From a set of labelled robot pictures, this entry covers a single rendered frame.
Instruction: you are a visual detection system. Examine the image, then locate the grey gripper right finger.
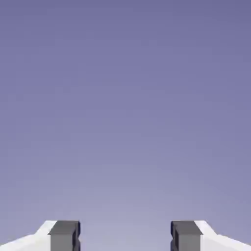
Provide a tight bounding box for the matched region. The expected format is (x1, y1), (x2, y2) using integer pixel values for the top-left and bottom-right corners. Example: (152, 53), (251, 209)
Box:
(170, 220), (251, 251)

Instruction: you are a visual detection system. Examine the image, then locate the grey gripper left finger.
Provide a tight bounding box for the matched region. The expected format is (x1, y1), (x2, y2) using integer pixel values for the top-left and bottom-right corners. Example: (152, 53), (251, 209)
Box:
(0, 220), (81, 251)

